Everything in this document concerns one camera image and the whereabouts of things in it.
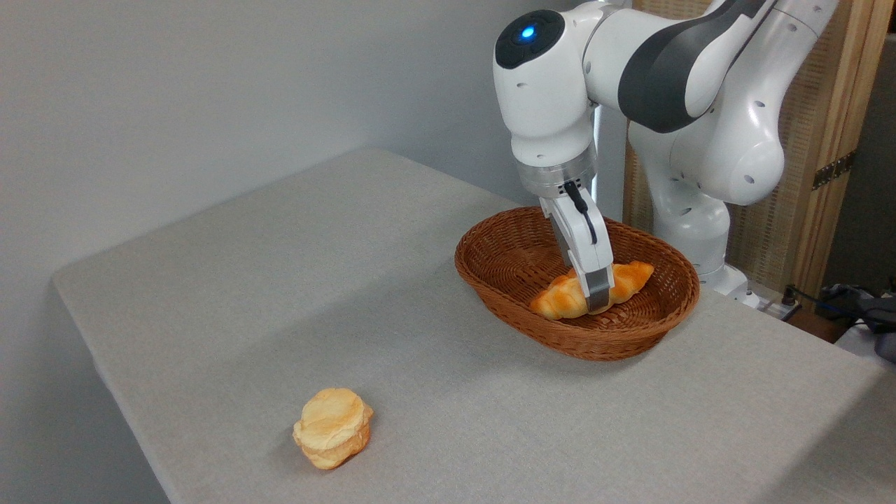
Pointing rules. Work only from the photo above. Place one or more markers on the grey tablecloth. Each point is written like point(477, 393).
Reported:
point(420, 385)

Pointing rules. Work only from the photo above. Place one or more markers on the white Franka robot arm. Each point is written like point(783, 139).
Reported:
point(546, 91)

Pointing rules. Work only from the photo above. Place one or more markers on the brown wicker basket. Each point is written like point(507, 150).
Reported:
point(504, 252)

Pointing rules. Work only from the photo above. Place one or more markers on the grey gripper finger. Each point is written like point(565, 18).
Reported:
point(600, 290)

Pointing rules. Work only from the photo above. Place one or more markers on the dark grey bag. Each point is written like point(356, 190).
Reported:
point(878, 315)

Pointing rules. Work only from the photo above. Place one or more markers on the round pale bread bun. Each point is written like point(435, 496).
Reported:
point(332, 427)

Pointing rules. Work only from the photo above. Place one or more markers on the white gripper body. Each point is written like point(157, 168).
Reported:
point(581, 238)

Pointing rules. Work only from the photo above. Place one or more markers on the white power strip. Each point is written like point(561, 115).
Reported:
point(780, 308)

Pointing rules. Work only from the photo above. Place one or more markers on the metal screen hinge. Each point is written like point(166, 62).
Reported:
point(833, 170)

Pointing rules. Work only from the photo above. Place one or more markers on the braided golden bread loaf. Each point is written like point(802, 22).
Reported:
point(630, 276)

